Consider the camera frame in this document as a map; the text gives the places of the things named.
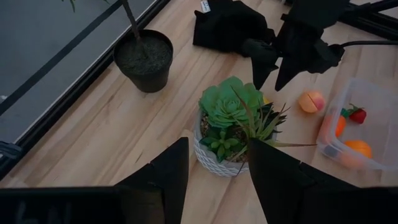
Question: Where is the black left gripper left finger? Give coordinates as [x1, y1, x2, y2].
[114, 136, 190, 224]

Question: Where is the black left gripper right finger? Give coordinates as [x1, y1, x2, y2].
[247, 138, 358, 224]

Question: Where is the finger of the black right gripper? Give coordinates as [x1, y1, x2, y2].
[275, 57, 307, 91]
[242, 39, 279, 90]

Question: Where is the toy peach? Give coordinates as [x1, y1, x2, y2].
[298, 90, 326, 114]

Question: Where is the small dark toy berry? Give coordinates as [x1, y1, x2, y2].
[325, 145, 340, 158]

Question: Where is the orange toy carrot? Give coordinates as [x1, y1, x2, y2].
[323, 107, 351, 139]

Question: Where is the red toy strawberry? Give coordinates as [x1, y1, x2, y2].
[348, 104, 368, 124]

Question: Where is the toy orange fruit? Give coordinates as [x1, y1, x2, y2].
[343, 139, 373, 159]

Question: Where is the clear plastic tupperware container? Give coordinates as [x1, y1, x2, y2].
[316, 77, 398, 171]

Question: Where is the black cloth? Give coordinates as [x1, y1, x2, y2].
[192, 0, 277, 57]

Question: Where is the succulent in white patterned pot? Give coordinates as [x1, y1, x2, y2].
[193, 76, 317, 178]

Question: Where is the leafy plant in black pot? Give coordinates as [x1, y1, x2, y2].
[60, 0, 174, 93]

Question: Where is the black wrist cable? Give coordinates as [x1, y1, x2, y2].
[340, 39, 398, 48]

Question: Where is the black frame clamp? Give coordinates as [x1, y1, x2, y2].
[0, 141, 23, 160]

